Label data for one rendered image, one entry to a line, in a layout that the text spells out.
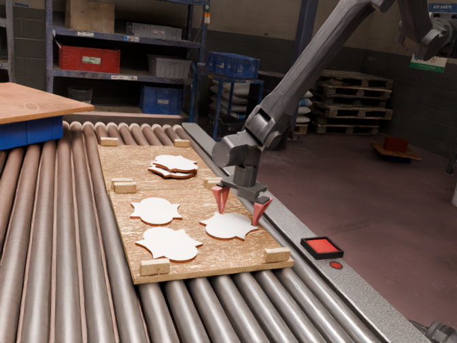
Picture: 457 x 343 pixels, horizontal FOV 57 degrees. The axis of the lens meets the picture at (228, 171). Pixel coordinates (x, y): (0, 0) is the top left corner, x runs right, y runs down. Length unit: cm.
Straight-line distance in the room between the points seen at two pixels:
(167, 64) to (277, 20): 205
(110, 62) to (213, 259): 453
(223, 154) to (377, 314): 45
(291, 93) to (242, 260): 37
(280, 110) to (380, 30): 671
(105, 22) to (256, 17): 231
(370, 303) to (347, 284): 7
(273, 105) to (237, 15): 552
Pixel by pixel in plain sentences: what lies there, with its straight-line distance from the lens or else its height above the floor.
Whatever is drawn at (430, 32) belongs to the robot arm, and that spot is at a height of 145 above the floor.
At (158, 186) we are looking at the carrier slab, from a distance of 124.
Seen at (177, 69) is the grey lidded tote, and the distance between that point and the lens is 553.
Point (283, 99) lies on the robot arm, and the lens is 93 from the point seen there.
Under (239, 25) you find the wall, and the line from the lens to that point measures 646.
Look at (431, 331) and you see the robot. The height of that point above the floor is 40.
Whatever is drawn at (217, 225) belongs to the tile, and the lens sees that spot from 103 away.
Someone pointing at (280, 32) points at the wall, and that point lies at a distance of 679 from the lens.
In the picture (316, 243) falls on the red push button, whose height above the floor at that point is 93.
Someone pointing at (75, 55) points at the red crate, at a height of 82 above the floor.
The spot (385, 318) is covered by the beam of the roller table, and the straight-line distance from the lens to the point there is 91.
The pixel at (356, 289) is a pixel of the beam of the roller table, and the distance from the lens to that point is 96.
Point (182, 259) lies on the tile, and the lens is 88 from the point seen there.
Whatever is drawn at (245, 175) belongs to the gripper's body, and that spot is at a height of 107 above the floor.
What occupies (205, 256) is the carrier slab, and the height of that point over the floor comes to 94.
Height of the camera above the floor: 141
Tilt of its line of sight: 20 degrees down
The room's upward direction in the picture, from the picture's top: 8 degrees clockwise
